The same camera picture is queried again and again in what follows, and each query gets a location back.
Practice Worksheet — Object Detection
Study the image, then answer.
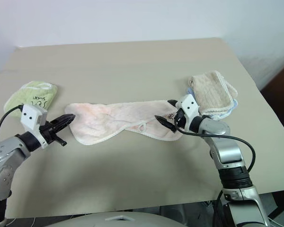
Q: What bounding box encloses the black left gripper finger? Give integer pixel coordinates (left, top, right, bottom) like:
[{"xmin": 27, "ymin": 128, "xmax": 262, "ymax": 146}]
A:
[
  {"xmin": 55, "ymin": 115, "xmax": 76, "ymax": 132},
  {"xmin": 52, "ymin": 113, "xmax": 76, "ymax": 126}
]

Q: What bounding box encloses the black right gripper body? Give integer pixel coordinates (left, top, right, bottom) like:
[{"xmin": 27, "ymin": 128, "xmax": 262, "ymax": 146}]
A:
[{"xmin": 174, "ymin": 107, "xmax": 190, "ymax": 130}]

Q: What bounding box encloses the grey robot torso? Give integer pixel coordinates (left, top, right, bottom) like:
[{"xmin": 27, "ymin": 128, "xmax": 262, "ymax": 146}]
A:
[{"xmin": 46, "ymin": 209, "xmax": 184, "ymax": 227}]

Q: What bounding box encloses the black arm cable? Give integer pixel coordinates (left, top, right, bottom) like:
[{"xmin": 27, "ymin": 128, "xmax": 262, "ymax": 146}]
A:
[
  {"xmin": 0, "ymin": 105, "xmax": 24, "ymax": 144},
  {"xmin": 175, "ymin": 118, "xmax": 256, "ymax": 227}
]

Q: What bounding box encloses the folded light green towel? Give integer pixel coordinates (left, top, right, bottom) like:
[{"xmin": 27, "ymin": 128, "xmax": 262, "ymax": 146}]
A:
[{"xmin": 3, "ymin": 80, "xmax": 59, "ymax": 119}]

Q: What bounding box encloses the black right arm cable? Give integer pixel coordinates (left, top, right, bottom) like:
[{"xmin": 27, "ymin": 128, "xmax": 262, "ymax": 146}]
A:
[{"xmin": 175, "ymin": 118, "xmax": 256, "ymax": 227}]

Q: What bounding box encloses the pale pink towel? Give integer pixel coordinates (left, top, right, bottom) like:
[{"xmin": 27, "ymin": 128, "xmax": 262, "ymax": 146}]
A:
[{"xmin": 65, "ymin": 99, "xmax": 182, "ymax": 146}]

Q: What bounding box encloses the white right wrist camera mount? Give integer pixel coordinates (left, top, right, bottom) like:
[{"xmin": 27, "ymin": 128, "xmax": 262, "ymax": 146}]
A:
[{"xmin": 176, "ymin": 94, "xmax": 201, "ymax": 119}]

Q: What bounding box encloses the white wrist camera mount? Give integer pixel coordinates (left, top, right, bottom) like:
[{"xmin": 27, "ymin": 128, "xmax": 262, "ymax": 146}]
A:
[
  {"xmin": 176, "ymin": 94, "xmax": 201, "ymax": 119},
  {"xmin": 20, "ymin": 104, "xmax": 49, "ymax": 149}
]

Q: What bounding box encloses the folded beige towel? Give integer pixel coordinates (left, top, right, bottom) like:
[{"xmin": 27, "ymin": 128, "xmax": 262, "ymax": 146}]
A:
[{"xmin": 188, "ymin": 70, "xmax": 239, "ymax": 112}]

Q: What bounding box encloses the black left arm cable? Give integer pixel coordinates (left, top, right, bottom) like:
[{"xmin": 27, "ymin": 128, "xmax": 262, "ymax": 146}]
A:
[{"xmin": 0, "ymin": 105, "xmax": 24, "ymax": 144}]

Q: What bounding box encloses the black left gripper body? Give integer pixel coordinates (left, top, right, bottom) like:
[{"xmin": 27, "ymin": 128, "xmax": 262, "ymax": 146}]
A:
[{"xmin": 39, "ymin": 120, "xmax": 67, "ymax": 147}]

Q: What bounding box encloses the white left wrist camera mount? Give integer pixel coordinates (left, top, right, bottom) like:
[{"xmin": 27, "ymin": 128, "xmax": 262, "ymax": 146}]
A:
[{"xmin": 20, "ymin": 104, "xmax": 49, "ymax": 149}]

